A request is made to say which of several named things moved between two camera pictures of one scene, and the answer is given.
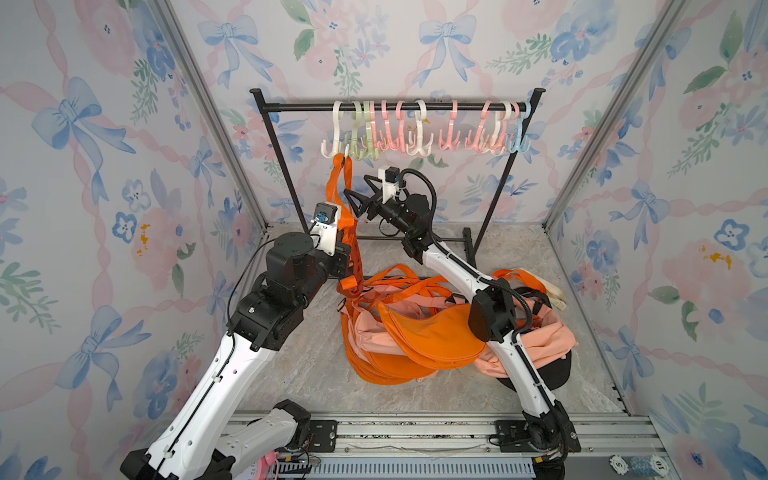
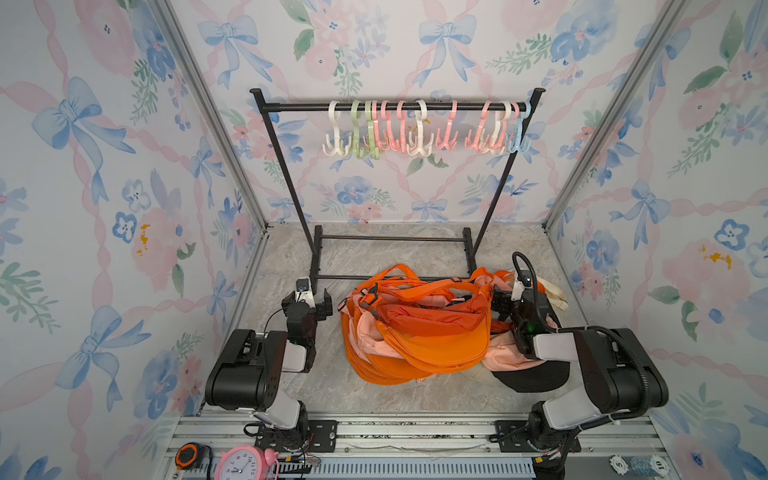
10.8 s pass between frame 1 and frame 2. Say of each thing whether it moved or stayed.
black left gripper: moved
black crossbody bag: stayed
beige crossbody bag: stayed
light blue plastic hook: stayed
